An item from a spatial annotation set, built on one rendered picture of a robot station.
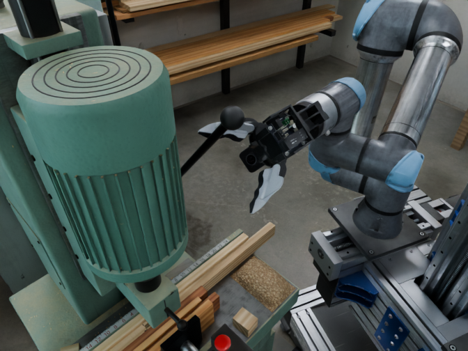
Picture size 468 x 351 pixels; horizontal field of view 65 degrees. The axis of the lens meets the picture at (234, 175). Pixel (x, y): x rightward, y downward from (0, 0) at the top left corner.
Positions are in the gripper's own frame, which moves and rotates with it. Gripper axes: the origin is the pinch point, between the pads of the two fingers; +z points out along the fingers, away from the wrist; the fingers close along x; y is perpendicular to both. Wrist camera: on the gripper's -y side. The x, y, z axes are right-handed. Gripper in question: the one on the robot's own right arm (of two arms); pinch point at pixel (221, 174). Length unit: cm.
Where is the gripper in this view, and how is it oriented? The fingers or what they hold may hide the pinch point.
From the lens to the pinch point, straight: 57.2
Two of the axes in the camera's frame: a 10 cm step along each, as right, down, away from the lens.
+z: -7.1, 4.5, -5.4
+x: 5.5, 8.4, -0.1
